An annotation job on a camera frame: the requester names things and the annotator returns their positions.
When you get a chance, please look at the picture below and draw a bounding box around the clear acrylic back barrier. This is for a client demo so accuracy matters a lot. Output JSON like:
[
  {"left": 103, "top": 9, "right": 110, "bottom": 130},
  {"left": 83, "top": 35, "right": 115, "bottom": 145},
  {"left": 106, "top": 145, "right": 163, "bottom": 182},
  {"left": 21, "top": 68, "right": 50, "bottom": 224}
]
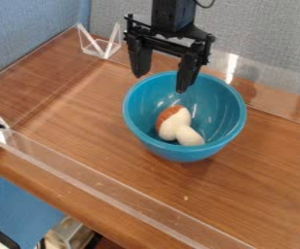
[{"left": 108, "top": 42, "right": 300, "bottom": 124}]

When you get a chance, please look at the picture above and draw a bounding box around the clear acrylic front barrier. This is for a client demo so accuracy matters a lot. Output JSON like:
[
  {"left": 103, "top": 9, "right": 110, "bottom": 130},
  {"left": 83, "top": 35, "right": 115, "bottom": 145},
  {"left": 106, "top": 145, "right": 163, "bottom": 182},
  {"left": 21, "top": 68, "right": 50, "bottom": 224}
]
[{"left": 0, "top": 117, "right": 254, "bottom": 249}]

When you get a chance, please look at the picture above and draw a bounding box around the plush brown white mushroom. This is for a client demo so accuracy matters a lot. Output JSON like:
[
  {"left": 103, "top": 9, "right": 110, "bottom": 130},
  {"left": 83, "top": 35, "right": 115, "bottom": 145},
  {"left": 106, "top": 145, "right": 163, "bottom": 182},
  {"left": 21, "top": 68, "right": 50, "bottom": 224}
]
[{"left": 155, "top": 105, "right": 205, "bottom": 146}]

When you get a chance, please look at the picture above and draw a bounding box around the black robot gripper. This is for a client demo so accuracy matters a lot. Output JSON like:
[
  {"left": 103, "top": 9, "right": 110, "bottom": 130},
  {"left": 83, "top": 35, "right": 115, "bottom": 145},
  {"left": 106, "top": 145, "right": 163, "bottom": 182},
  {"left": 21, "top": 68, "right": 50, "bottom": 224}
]
[{"left": 124, "top": 0, "right": 215, "bottom": 93}]

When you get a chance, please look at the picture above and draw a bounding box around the blue plastic bowl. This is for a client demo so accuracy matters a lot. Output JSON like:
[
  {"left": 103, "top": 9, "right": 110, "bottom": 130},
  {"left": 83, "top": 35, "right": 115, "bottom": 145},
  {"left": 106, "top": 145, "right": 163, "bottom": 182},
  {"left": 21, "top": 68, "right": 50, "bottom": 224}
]
[{"left": 123, "top": 71, "right": 247, "bottom": 162}]

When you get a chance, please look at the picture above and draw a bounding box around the grey metal box below table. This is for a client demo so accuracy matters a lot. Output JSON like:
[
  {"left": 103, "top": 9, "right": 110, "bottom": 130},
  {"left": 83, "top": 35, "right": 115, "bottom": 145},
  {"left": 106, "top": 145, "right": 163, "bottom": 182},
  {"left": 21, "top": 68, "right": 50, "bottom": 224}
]
[{"left": 44, "top": 217, "right": 94, "bottom": 249}]

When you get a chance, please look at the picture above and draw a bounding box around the clear acrylic corner bracket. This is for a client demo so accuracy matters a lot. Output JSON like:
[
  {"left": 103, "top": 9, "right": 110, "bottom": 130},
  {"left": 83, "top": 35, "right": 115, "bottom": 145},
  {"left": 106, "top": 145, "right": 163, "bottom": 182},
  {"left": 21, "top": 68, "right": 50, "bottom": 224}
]
[{"left": 75, "top": 22, "right": 122, "bottom": 59}]

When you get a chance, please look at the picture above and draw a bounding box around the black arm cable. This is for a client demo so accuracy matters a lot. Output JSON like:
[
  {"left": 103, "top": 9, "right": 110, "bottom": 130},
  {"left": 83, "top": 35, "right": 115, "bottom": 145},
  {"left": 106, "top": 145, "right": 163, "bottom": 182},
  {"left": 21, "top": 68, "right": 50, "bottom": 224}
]
[{"left": 193, "top": 0, "right": 217, "bottom": 10}]

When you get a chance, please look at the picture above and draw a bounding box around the clear acrylic barrier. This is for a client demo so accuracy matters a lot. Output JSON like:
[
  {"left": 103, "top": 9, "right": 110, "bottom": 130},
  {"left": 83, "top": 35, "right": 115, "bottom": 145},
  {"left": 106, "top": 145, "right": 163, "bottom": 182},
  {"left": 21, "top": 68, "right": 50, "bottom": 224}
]
[
  {"left": 0, "top": 117, "right": 254, "bottom": 249},
  {"left": 108, "top": 42, "right": 300, "bottom": 124}
]

